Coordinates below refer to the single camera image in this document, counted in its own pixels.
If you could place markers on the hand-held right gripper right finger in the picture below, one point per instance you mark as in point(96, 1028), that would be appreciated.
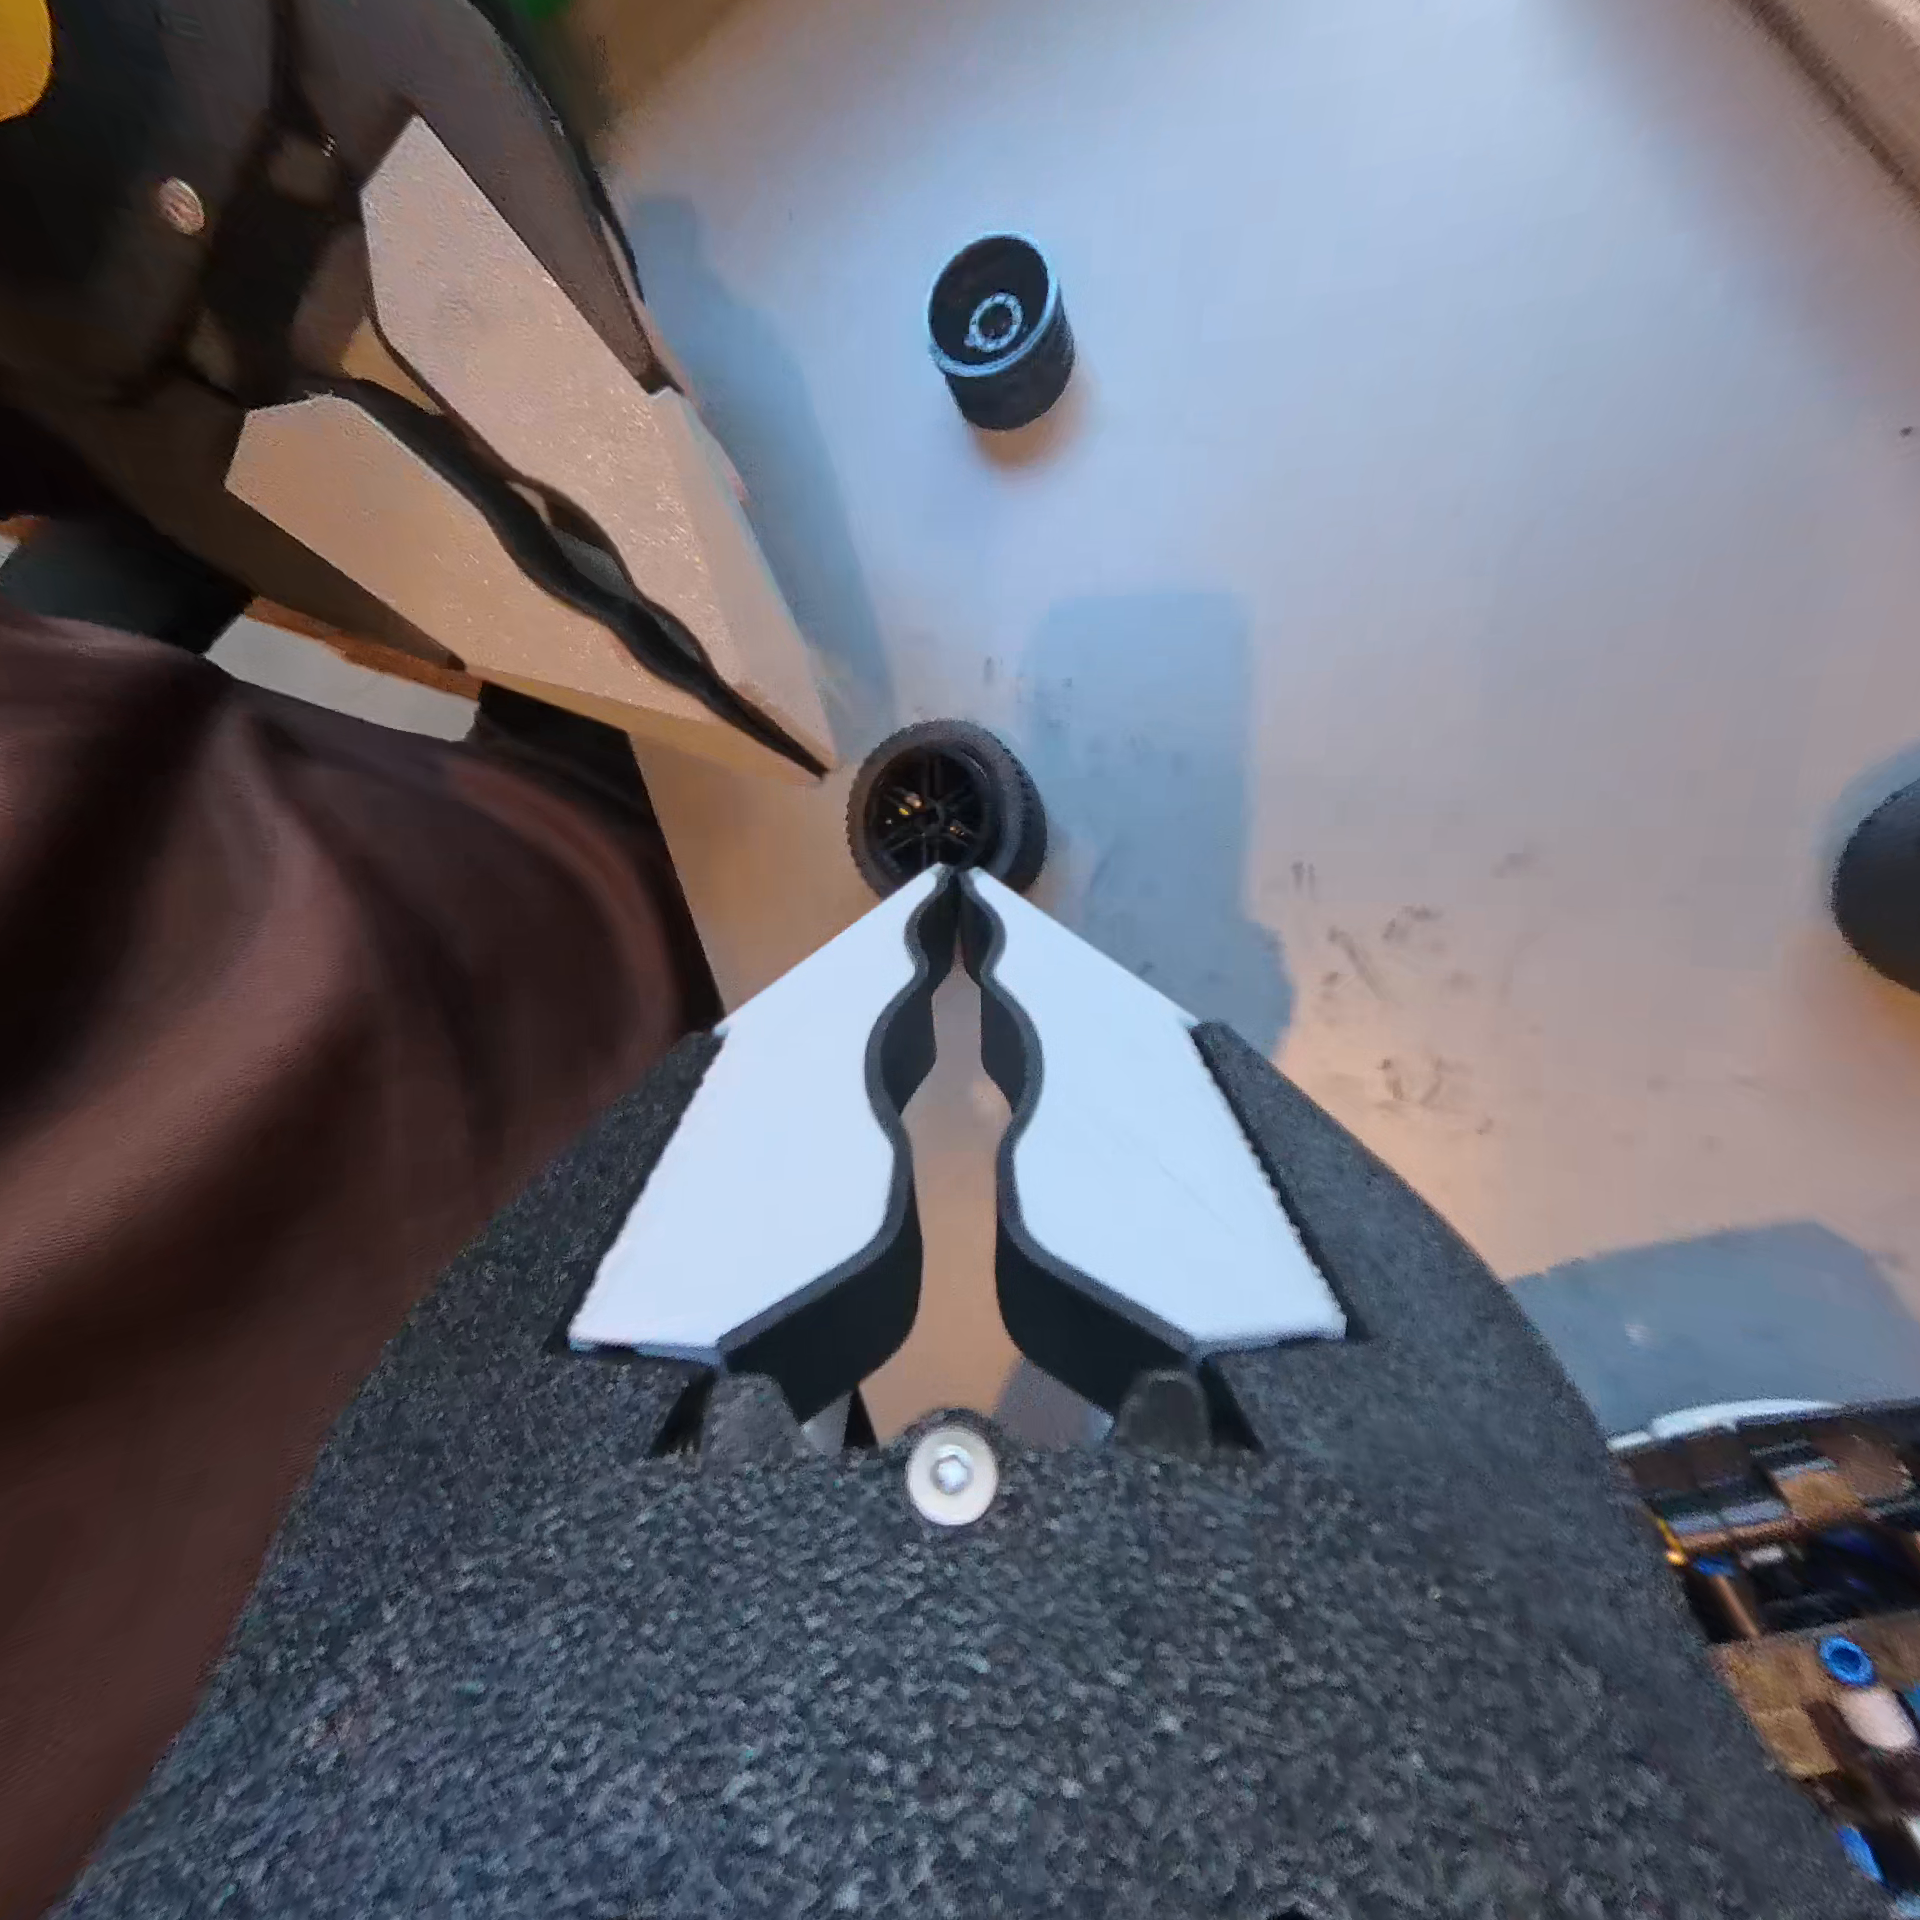
point(1158, 1182)

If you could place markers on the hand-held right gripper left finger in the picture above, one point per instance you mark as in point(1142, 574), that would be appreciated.
point(750, 1182)

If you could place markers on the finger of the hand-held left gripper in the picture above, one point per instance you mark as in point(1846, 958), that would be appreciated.
point(418, 553)
point(525, 345)

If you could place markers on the black toy wheel with tire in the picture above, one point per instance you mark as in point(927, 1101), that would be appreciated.
point(931, 810)

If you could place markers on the glossy black toy wheel rim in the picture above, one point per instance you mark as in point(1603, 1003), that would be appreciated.
point(1019, 386)

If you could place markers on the person's brown clothed body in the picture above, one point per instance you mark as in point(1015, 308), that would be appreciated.
point(223, 1050)

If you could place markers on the toy brick car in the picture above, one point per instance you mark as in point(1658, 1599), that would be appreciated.
point(1769, 1513)

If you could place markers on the loose black rubber toy tire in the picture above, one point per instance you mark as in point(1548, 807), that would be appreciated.
point(1891, 901)

